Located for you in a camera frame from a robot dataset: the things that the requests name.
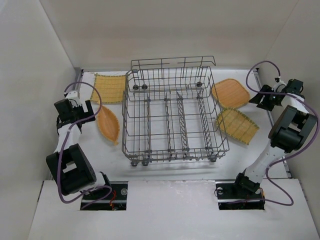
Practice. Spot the left aluminium rail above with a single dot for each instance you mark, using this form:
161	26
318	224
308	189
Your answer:
78	78

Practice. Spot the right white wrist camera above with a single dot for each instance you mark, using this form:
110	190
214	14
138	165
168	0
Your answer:
278	83

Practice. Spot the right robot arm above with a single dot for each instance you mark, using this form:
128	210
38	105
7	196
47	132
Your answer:
302	124

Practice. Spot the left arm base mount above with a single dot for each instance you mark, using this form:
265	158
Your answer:
115	201

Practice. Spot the orange rounded woven plate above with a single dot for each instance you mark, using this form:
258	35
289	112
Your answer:
230	93

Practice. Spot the grey wire dish rack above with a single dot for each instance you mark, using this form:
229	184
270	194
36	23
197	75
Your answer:
169	111

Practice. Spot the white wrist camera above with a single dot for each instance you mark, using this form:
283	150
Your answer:
73	96
278	83

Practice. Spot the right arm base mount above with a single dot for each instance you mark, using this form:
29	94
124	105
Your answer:
231	197

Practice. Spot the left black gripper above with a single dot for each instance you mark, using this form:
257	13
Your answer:
85	113

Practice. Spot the aluminium rail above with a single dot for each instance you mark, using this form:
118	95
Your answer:
280	138
78	78

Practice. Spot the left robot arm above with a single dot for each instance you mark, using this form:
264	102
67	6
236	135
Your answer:
68	164

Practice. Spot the right aluminium rail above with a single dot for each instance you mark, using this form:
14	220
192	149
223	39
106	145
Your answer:
280	138

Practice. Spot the yellow square woven plate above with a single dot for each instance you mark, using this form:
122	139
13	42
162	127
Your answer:
110	88

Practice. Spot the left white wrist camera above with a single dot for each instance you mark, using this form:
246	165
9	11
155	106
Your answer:
73	96

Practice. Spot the orange leaf-shaped woven plate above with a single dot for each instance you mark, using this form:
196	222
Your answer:
108	125

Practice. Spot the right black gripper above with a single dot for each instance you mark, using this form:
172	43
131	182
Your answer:
264	97

